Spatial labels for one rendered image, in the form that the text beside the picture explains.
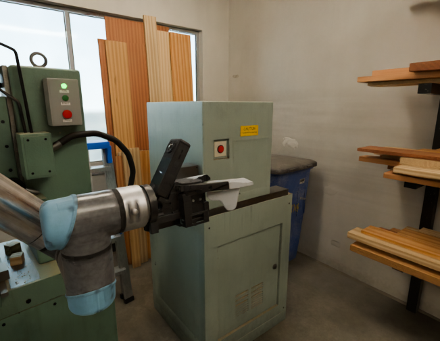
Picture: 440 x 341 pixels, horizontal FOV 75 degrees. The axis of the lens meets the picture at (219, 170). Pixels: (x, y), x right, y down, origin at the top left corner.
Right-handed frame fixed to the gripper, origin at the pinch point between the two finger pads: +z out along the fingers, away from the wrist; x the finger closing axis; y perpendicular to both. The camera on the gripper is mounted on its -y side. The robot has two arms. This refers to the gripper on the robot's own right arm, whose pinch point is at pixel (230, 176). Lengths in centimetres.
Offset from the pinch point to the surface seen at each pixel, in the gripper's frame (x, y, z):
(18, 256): -82, 30, -40
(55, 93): -64, -28, -22
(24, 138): -63, -14, -33
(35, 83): -69, -32, -27
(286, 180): -97, 28, 131
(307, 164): -92, 18, 151
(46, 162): -65, -5, -28
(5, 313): -66, 42, -45
